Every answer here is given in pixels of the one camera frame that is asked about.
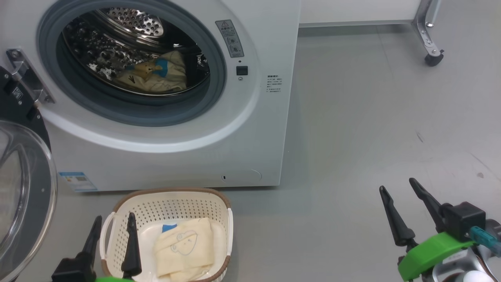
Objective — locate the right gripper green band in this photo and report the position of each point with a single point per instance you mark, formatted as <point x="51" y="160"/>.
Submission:
<point x="426" y="252"/>

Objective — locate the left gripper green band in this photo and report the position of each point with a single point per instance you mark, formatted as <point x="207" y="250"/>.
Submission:
<point x="113" y="279"/>

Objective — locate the cream garment with outline print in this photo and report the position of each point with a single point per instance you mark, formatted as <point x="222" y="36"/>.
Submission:
<point x="184" y="250"/>

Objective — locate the black glass washing machine door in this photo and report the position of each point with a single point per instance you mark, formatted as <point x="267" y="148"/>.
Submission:
<point x="31" y="196"/>

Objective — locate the cream garment with bear print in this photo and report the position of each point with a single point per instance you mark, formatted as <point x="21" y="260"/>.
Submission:
<point x="164" y="76"/>

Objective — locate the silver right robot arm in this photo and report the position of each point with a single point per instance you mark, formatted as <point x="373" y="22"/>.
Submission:
<point x="465" y="270"/>

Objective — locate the cream perforated laundry basket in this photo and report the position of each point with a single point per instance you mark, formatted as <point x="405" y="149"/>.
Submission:
<point x="129" y="219"/>

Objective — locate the white washing machine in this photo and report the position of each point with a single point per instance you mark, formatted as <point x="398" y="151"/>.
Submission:
<point x="219" y="133"/>

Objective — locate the metal door hinge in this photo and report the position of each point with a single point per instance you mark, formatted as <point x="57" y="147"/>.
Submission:
<point x="27" y="76"/>

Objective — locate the blue energy label sticker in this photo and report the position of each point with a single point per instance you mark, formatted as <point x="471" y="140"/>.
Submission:
<point x="78" y="181"/>

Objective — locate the metal leg with caster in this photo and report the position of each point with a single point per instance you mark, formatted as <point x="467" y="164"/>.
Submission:
<point x="424" y="31"/>

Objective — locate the grey warning sticker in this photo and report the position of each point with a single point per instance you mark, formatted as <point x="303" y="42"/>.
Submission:
<point x="229" y="38"/>

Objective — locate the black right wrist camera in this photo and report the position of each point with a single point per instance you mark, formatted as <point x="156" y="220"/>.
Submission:
<point x="464" y="219"/>

